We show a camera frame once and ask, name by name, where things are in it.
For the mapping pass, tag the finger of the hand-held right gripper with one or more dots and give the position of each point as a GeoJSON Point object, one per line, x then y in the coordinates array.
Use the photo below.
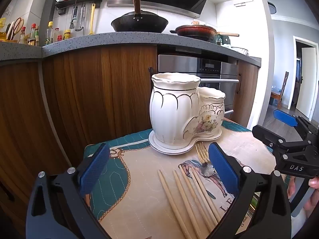
{"type": "Point", "coordinates": [265, 132]}
{"type": "Point", "coordinates": [284, 117]}

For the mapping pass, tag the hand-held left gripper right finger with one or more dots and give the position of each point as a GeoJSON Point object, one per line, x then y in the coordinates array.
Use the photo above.
{"type": "Point", "coordinates": [223, 169]}

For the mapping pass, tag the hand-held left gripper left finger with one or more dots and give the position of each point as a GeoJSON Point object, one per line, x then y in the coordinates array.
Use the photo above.
{"type": "Point", "coordinates": [96, 169]}

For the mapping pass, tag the gold fork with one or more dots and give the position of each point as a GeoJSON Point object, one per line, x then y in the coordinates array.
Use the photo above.
{"type": "Point", "coordinates": [201, 153]}

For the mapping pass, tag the wooden chopstick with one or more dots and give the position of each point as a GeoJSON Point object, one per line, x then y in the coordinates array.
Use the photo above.
{"type": "Point", "coordinates": [210, 200]}
{"type": "Point", "coordinates": [203, 191]}
{"type": "Point", "coordinates": [185, 199]}
{"type": "Point", "coordinates": [197, 199]}
{"type": "Point", "coordinates": [172, 201]}

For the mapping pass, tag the white ceramic utensil holder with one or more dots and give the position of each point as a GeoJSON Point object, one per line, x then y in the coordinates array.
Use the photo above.
{"type": "Point", "coordinates": [169, 109]}

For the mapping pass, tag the person's right hand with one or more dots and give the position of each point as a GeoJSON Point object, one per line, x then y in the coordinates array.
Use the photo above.
{"type": "Point", "coordinates": [314, 182]}

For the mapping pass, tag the wooden chair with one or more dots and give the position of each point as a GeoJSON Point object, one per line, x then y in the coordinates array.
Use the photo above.
{"type": "Point", "coordinates": [280, 92]}

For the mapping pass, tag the white door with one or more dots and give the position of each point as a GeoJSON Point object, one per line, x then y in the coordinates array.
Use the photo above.
{"type": "Point", "coordinates": [308, 84]}

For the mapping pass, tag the narrow wooden cabinet door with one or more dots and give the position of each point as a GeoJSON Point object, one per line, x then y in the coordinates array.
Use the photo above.
{"type": "Point", "coordinates": [246, 92]}

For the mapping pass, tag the printed quilted mat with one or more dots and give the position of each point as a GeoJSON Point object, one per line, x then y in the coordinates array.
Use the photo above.
{"type": "Point", "coordinates": [139, 179]}

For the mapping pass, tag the wide wooden cabinet door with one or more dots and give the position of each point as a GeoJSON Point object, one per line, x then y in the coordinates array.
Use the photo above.
{"type": "Point", "coordinates": [99, 92]}

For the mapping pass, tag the steel built-in oven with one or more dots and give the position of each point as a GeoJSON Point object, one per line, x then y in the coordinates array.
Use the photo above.
{"type": "Point", "coordinates": [214, 67]}

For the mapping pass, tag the curved wooden cabinet door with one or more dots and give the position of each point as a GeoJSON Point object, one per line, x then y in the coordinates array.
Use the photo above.
{"type": "Point", "coordinates": [20, 117]}

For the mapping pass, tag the round ceiling lamp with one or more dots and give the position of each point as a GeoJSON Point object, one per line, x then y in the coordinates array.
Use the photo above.
{"type": "Point", "coordinates": [272, 7]}

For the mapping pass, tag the red pan with lid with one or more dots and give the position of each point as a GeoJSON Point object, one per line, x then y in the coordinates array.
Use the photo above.
{"type": "Point", "coordinates": [194, 31]}

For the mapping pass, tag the grey speckled countertop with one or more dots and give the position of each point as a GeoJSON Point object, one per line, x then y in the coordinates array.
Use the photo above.
{"type": "Point", "coordinates": [99, 39]}

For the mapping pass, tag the row of condiment bottles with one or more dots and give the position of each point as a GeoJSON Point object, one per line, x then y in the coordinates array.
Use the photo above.
{"type": "Point", "coordinates": [49, 34]}

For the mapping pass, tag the yellow hanging spatula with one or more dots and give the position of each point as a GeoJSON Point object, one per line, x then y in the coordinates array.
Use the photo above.
{"type": "Point", "coordinates": [92, 20]}

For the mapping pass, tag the hanging metal tongs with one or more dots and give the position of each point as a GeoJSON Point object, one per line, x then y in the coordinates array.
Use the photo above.
{"type": "Point", "coordinates": [81, 20]}

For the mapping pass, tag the hanging metal peeler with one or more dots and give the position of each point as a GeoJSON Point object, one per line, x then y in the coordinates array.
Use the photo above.
{"type": "Point", "coordinates": [74, 20]}

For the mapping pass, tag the knife block with scissors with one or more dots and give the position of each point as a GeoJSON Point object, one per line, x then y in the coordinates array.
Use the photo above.
{"type": "Point", "coordinates": [15, 29]}

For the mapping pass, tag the yellow oil bottle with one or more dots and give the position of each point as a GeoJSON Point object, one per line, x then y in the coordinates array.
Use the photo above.
{"type": "Point", "coordinates": [2, 31]}

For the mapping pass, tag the black wall spice shelf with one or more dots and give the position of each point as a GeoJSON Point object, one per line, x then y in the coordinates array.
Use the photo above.
{"type": "Point", "coordinates": [79, 0]}

